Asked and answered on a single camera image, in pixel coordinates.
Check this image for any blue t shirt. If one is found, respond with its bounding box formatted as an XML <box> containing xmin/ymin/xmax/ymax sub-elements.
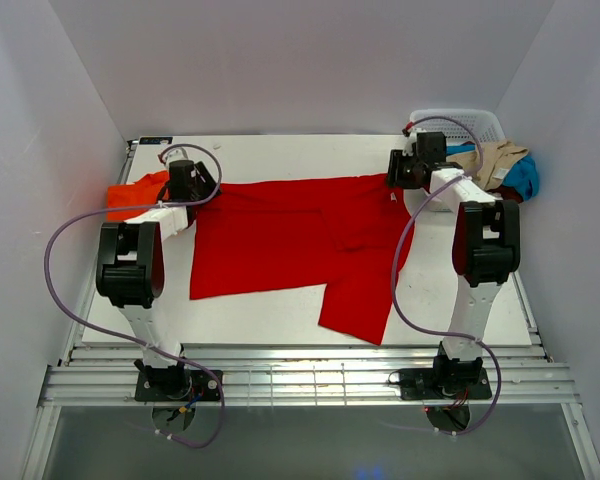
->
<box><xmin>447</xmin><ymin>143</ymin><xmax>539</xmax><ymax>200</ymax></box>

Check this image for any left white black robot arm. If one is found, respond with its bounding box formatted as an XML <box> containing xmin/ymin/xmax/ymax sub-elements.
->
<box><xmin>96</xmin><ymin>159</ymin><xmax>217</xmax><ymax>400</ymax></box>

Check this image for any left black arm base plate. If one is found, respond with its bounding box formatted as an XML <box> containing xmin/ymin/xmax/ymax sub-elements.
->
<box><xmin>134</xmin><ymin>366</ymin><xmax>223</xmax><ymax>403</ymax></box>

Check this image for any beige t shirt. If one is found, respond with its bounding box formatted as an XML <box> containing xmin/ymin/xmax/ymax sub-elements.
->
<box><xmin>447</xmin><ymin>140</ymin><xmax>530</xmax><ymax>191</ymax></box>

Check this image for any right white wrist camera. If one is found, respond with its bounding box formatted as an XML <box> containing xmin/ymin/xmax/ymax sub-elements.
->
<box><xmin>402</xmin><ymin>122</ymin><xmax>427</xmax><ymax>156</ymax></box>

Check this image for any dark red t shirt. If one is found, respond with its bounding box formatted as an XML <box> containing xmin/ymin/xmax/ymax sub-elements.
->
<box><xmin>495</xmin><ymin>185</ymin><xmax>524</xmax><ymax>204</ymax></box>

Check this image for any white plastic laundry basket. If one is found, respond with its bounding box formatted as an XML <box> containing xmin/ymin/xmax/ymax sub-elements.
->
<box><xmin>409</xmin><ymin>107</ymin><xmax>506</xmax><ymax>213</ymax></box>

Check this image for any blue label sticker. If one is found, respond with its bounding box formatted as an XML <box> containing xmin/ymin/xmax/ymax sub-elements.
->
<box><xmin>138</xmin><ymin>136</ymin><xmax>173</xmax><ymax>146</ymax></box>

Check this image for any folded orange t shirt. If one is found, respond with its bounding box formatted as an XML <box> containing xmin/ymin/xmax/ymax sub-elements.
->
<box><xmin>106</xmin><ymin>170</ymin><xmax>169</xmax><ymax>222</ymax></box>

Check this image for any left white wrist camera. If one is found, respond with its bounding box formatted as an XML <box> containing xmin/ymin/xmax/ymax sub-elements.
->
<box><xmin>157</xmin><ymin>147</ymin><xmax>193</xmax><ymax>171</ymax></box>

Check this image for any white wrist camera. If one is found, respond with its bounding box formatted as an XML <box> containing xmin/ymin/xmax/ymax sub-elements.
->
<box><xmin>402</xmin><ymin>122</ymin><xmax>427</xmax><ymax>156</ymax></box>
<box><xmin>157</xmin><ymin>147</ymin><xmax>193</xmax><ymax>171</ymax></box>

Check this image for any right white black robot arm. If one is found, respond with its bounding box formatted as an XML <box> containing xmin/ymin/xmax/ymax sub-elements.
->
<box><xmin>387</xmin><ymin>127</ymin><xmax>520</xmax><ymax>400</ymax></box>

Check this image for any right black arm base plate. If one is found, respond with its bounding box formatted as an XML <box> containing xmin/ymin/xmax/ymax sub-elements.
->
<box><xmin>387</xmin><ymin>368</ymin><xmax>492</xmax><ymax>401</ymax></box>

